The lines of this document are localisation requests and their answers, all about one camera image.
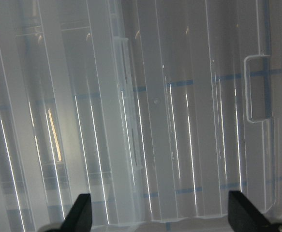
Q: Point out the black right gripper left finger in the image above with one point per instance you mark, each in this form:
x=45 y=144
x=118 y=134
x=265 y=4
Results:
x=79 y=218

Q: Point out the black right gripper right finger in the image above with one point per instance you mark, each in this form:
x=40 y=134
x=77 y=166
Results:
x=243 y=216

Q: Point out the clear plastic box lid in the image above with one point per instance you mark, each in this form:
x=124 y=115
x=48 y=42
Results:
x=156 y=108

